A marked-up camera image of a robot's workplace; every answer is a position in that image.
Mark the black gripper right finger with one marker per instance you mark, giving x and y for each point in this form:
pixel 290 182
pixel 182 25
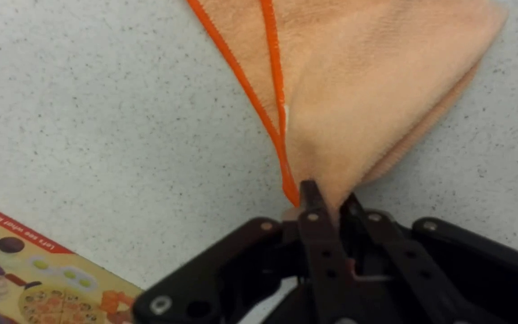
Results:
pixel 450 276

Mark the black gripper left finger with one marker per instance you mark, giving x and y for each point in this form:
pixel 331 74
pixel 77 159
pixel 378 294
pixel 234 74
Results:
pixel 241 281

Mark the orange microfiber cloth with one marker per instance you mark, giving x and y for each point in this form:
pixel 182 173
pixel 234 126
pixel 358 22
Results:
pixel 354 101

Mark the blue play food box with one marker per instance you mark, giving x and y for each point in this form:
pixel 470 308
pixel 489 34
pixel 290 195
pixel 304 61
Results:
pixel 36 276

